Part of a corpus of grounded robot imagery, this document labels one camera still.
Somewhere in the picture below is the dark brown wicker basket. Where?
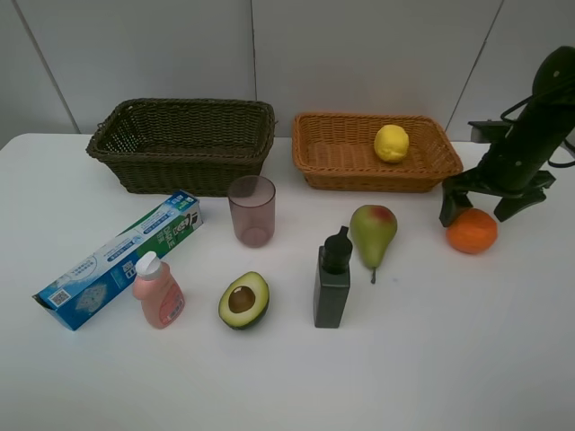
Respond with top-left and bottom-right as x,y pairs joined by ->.
86,98 -> 276,197

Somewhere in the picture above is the blue toothpaste box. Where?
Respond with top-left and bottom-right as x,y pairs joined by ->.
33,190 -> 202,330

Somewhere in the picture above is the halved avocado with pit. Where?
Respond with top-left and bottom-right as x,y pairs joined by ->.
218,271 -> 270,330

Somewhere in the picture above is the black pump bottle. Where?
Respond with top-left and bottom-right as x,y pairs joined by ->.
313,225 -> 353,329

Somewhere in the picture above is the orange fruit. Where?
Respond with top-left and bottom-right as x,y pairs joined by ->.
446,208 -> 498,254

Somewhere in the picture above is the orange wicker basket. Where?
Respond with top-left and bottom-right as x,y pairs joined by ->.
292,112 -> 463,193

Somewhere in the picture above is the pink translucent plastic cup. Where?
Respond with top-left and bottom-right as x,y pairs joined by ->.
227,175 -> 276,248

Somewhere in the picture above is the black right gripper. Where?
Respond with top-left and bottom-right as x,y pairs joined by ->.
439,134 -> 554,227

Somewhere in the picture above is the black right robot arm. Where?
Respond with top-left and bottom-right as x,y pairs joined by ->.
439,46 -> 574,227

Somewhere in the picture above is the pink bottle white cap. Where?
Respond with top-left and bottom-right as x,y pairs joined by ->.
132,251 -> 185,329

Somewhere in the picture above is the green red pear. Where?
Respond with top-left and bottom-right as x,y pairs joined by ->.
349,205 -> 398,284

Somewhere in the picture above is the yellow lemon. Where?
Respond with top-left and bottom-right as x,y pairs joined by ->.
374,125 -> 410,163

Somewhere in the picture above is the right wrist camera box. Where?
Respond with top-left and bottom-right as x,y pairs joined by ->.
468,120 -> 511,144

